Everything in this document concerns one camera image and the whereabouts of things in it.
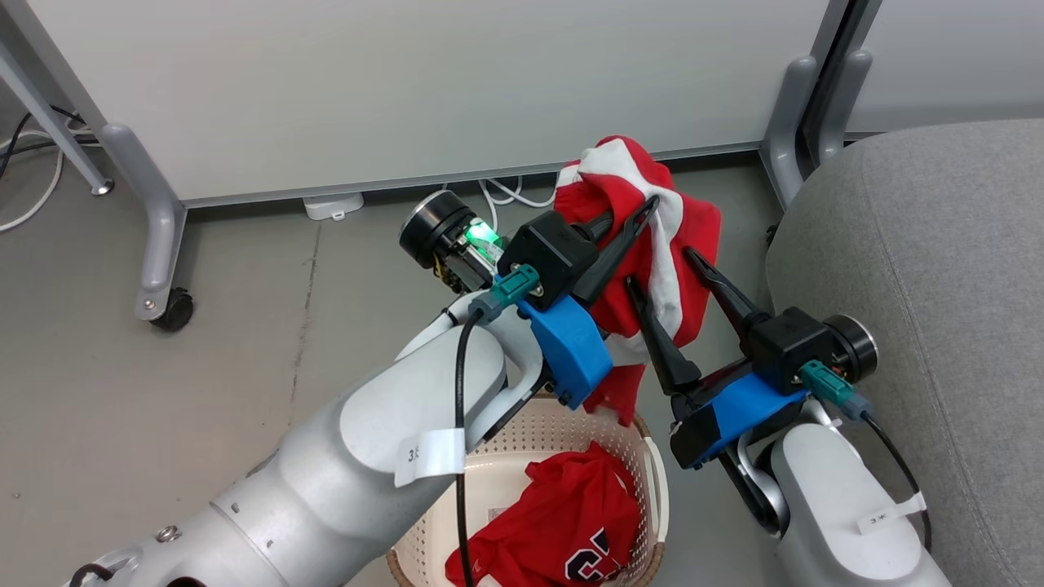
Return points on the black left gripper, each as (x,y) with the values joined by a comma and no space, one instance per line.
(546,253)

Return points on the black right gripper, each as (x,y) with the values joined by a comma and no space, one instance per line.
(791,346)

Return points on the red garment with white stripes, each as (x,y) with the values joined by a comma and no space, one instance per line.
(620,183)

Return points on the red garment with printed letters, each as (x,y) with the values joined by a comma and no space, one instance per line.
(555,514)

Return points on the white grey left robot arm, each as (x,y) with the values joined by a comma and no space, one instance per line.
(326,481)

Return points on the cream perforated laundry basket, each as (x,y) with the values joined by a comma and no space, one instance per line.
(506,456)

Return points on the grey fabric sofa seat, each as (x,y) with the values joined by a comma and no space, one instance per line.
(938,285)

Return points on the wide white partition panel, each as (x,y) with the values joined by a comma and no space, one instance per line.
(408,81)

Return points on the white power strip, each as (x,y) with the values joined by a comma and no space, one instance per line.
(333,205)

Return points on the narrow white partition panel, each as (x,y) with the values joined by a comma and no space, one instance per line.
(946,57)

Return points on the thin grey metal leg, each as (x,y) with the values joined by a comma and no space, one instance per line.
(57,122)

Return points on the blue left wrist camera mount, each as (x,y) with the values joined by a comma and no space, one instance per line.
(571,342)

